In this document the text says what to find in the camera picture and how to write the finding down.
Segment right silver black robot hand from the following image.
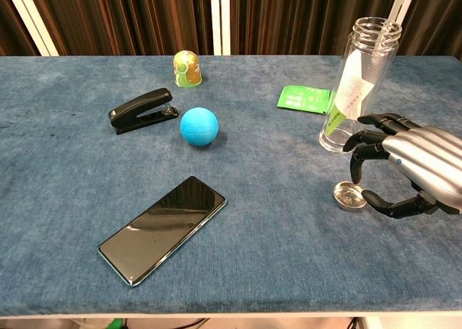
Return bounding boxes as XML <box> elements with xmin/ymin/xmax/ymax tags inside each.
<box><xmin>342</xmin><ymin>113</ymin><xmax>462</xmax><ymax>220</ymax></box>

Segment silver round bottle lid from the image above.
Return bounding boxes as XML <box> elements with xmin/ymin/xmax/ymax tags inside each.
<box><xmin>332</xmin><ymin>181</ymin><xmax>370</xmax><ymax>211</ymax></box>

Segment clear glass jar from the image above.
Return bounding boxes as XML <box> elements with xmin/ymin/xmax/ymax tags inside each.
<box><xmin>318</xmin><ymin>17</ymin><xmax>404</xmax><ymax>154</ymax></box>

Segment folded paper leaflet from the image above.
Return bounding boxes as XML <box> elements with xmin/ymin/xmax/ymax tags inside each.
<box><xmin>324</xmin><ymin>51</ymin><xmax>375</xmax><ymax>137</ymax></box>

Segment green foil packet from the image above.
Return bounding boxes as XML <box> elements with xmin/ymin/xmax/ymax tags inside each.
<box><xmin>276</xmin><ymin>84</ymin><xmax>331</xmax><ymax>115</ymax></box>

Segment blue table cloth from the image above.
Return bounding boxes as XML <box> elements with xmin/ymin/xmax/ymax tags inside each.
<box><xmin>0</xmin><ymin>56</ymin><xmax>462</xmax><ymax>314</ymax></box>

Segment blue ball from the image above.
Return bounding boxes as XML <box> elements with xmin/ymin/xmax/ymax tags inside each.
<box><xmin>180</xmin><ymin>106</ymin><xmax>219</xmax><ymax>147</ymax></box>

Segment green yellow dome toy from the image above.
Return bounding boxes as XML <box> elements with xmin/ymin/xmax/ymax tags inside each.
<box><xmin>173</xmin><ymin>50</ymin><xmax>203</xmax><ymax>89</ymax></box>

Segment black smartphone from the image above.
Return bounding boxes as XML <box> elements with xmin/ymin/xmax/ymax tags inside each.
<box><xmin>97</xmin><ymin>175</ymin><xmax>227</xmax><ymax>288</ymax></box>

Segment black stapler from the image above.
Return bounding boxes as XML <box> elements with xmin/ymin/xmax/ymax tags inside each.
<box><xmin>109</xmin><ymin>87</ymin><xmax>180</xmax><ymax>136</ymax></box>

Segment dark pleated curtain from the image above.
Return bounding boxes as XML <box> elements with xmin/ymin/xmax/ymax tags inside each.
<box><xmin>0</xmin><ymin>0</ymin><xmax>462</xmax><ymax>58</ymax></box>

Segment upright white frame post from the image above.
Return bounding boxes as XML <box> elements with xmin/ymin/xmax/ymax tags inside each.
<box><xmin>210</xmin><ymin>0</ymin><xmax>232</xmax><ymax>56</ymax></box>

